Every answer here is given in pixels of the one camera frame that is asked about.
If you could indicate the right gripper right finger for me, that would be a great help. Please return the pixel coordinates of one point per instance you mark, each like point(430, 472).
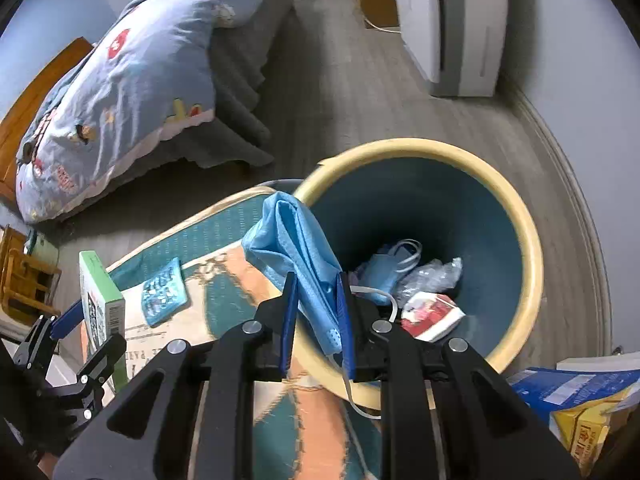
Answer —
point(445, 412)

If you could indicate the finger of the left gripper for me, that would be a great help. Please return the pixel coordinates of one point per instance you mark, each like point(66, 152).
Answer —
point(106, 366)
point(68, 321)

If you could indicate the green white medicine box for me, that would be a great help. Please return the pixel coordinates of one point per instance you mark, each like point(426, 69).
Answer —
point(102, 302)

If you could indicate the red white paper cup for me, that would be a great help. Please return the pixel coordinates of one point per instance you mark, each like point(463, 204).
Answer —
point(429, 317)

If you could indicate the blue pill blister pack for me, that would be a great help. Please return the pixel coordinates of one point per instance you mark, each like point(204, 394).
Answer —
point(164, 294)

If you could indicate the clear plastic bag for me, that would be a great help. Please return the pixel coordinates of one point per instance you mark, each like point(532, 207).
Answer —
point(434, 277)

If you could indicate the light blue face mask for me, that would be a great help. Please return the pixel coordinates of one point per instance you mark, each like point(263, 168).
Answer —
point(387, 267)

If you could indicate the teal yellow trash bin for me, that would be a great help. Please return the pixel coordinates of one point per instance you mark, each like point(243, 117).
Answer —
point(456, 205)

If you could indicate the wooden side stool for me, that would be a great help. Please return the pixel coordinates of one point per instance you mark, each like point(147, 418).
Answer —
point(27, 283)

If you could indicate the blue strawberry carton box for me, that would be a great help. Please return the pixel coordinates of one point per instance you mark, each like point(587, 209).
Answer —
point(583, 400)

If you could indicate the green orange patterned mat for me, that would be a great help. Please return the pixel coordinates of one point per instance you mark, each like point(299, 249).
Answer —
point(301, 430)

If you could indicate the wooden bed headboard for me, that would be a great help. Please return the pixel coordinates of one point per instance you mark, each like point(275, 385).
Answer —
point(22, 113)

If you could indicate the grey bed skirt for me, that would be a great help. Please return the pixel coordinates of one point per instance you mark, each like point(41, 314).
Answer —
point(237, 57)

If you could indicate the cartoon print blue duvet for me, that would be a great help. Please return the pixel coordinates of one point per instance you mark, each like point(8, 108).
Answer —
point(145, 81)

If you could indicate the white air purifier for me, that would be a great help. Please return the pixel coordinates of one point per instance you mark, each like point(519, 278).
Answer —
point(457, 45)

